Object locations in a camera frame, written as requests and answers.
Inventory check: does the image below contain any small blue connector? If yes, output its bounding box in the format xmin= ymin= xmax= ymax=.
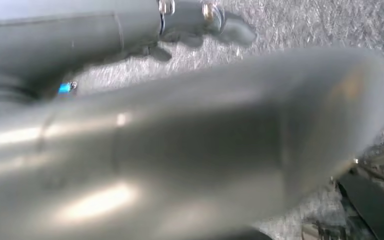
xmin=58 ymin=80 xmax=79 ymax=96

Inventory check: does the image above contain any black machine base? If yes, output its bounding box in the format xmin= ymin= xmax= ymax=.
xmin=301 ymin=140 xmax=384 ymax=240

